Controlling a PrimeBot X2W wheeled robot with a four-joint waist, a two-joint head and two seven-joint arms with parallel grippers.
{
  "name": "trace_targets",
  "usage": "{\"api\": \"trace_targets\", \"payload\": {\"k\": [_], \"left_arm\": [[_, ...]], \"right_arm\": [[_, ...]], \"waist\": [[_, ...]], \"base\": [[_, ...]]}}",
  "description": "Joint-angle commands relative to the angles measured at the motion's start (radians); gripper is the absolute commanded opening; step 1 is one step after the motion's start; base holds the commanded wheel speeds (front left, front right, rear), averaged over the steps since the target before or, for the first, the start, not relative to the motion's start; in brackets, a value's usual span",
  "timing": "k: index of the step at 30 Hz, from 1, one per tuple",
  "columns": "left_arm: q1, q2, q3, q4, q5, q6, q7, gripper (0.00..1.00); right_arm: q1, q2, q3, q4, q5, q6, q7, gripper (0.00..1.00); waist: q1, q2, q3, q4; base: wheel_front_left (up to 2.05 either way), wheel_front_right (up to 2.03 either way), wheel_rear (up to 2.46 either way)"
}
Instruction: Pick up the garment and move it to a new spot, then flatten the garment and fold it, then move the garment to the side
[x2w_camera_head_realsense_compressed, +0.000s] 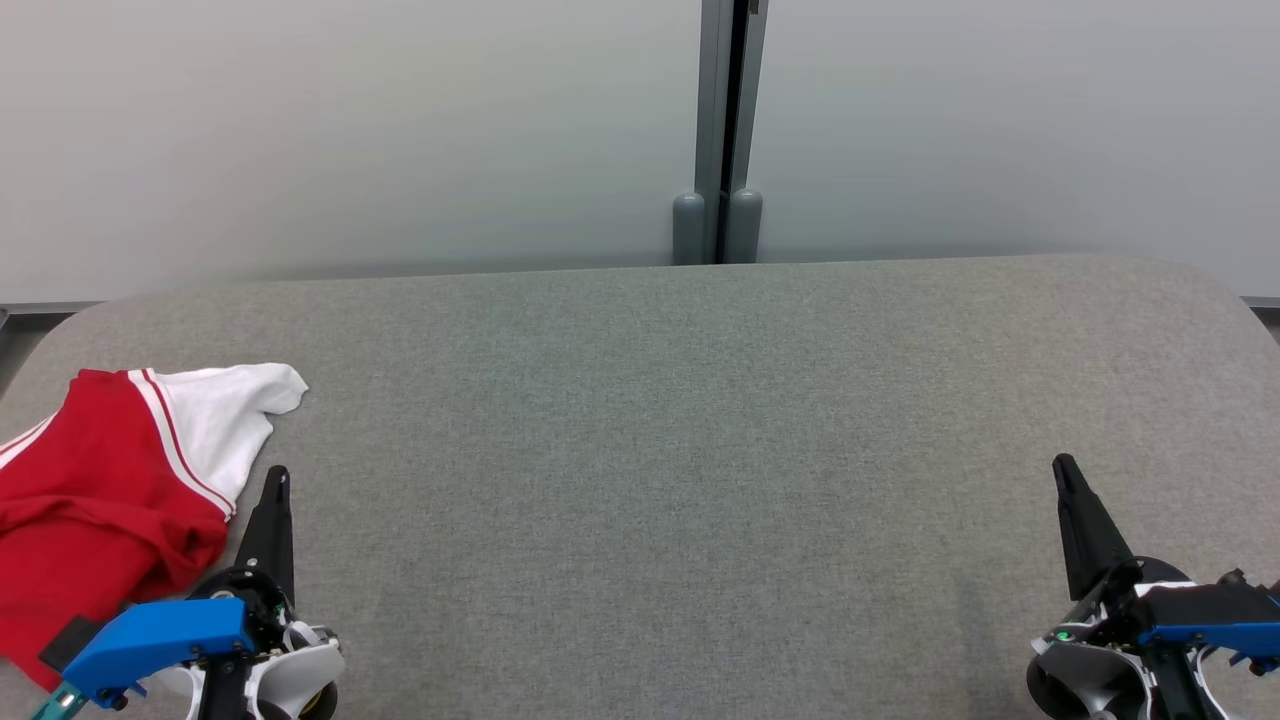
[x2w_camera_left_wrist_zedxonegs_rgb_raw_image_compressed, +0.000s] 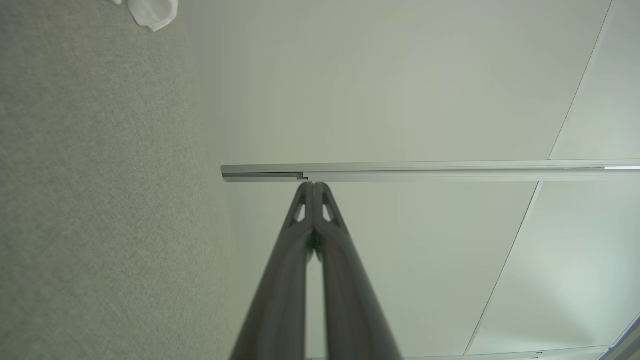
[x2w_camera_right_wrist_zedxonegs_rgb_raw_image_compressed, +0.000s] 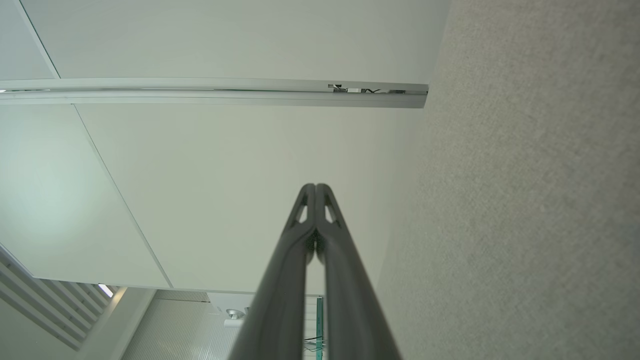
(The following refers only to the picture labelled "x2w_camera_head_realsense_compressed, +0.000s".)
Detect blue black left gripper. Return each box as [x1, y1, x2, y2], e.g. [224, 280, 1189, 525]
[60, 466, 296, 720]

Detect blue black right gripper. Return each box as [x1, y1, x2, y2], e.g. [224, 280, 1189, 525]
[1052, 453, 1280, 720]

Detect grey partition post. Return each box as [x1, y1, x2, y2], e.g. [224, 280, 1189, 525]
[672, 0, 769, 266]

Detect black left cable teal plug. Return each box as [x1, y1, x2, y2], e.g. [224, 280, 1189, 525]
[30, 684, 87, 720]

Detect red white-striped basketball shorts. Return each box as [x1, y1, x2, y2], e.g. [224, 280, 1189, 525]
[0, 490, 233, 693]

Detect red white-sleeved Bulls jersey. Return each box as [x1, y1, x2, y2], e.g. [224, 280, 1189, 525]
[0, 363, 309, 546]

